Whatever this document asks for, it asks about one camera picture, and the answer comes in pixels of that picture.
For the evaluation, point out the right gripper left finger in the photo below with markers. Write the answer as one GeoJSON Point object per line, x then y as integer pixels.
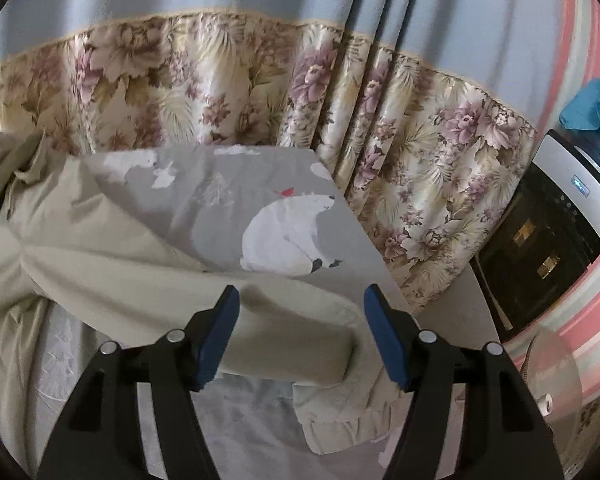
{"type": "Point", "coordinates": [127, 399]}

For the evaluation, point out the beige hooded jacket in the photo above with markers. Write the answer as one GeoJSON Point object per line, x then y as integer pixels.
{"type": "Point", "coordinates": [76, 271]}

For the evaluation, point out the white standing fan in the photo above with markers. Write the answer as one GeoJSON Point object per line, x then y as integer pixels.
{"type": "Point", "coordinates": [552, 376]}

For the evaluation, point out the black white water dispenser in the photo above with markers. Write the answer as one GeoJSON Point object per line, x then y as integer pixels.
{"type": "Point", "coordinates": [547, 237]}

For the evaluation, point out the grey polar bear bedsheet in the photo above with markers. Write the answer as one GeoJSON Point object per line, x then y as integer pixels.
{"type": "Point", "coordinates": [266, 210]}

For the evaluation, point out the blue floral curtain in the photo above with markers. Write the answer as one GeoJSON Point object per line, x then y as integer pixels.
{"type": "Point", "coordinates": [425, 112]}

